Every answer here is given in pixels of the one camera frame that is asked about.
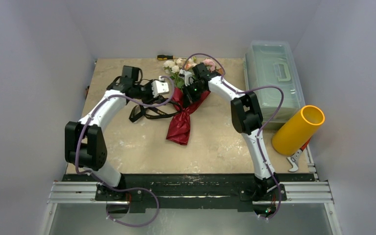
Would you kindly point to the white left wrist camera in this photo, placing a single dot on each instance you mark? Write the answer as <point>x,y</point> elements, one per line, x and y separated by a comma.
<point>159,87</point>

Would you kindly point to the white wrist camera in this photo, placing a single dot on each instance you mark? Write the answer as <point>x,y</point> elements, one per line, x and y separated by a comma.
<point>159,87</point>
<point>186,76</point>

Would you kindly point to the black printed ribbon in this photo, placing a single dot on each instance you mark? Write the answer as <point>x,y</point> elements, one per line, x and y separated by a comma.
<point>140,111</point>

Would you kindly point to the red handled pliers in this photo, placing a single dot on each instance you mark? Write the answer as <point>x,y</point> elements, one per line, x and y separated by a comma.
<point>294,159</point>

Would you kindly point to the yellow black screwdriver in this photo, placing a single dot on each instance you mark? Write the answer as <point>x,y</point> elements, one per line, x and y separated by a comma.
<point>163,57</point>

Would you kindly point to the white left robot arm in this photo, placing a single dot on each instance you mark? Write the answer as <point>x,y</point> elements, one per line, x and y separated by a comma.
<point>85,146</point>

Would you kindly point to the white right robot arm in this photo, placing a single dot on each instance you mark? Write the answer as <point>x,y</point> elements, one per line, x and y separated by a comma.
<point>246,119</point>

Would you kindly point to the yellow cylinder vase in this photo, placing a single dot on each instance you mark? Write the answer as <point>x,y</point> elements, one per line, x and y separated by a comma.
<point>298,130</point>

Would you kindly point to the red paper flower bouquet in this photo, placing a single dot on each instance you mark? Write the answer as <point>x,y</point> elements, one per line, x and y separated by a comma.
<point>180,125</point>

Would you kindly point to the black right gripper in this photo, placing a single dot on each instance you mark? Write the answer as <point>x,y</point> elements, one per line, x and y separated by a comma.
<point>190,96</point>

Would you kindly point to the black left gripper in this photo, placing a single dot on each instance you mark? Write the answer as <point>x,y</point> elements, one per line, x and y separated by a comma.
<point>151,100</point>

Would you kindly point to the black table edge rail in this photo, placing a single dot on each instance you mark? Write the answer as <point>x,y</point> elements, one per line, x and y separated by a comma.
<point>140,181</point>

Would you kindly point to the aluminium frame rail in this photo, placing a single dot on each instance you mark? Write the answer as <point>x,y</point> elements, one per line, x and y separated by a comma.
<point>91,192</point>

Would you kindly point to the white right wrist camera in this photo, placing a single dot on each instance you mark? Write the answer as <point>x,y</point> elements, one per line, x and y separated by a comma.
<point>186,76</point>

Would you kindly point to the clear plastic storage box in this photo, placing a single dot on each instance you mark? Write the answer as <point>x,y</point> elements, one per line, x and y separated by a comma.
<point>272,63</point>

